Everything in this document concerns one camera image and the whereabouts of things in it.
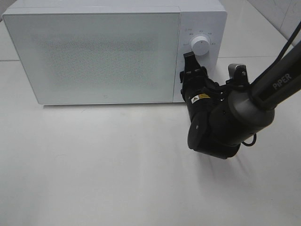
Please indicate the white microwave oven body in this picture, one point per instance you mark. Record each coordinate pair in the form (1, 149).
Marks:
(206, 17)

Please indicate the upper white power knob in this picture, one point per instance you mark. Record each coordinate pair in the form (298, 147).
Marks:
(200, 44)

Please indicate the white microwave door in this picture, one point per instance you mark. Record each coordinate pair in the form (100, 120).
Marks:
(97, 58)

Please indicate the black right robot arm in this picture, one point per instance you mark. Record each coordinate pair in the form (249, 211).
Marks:
(223, 117)

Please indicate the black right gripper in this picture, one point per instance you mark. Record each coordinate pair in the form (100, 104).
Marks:
(197, 88)

